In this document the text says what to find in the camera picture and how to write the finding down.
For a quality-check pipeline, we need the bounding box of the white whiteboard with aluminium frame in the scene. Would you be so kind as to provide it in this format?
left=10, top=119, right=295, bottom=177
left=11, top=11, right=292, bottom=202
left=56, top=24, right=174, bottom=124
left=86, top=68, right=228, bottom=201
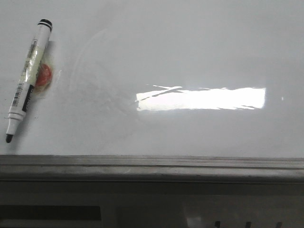
left=0, top=0, right=304, bottom=182

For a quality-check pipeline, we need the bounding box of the white slotted appliance panel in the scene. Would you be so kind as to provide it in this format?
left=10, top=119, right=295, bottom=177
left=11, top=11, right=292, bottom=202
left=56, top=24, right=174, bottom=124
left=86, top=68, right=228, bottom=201
left=0, top=181, right=304, bottom=228

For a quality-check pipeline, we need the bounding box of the red round magnet taped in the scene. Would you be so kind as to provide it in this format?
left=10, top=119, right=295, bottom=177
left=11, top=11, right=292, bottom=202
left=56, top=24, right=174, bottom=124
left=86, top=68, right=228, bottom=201
left=35, top=64, right=52, bottom=87

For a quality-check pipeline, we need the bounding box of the white black dry-erase marker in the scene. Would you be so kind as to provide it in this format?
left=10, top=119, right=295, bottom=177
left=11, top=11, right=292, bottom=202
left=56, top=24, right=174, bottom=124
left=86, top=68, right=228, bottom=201
left=6, top=19, right=53, bottom=143

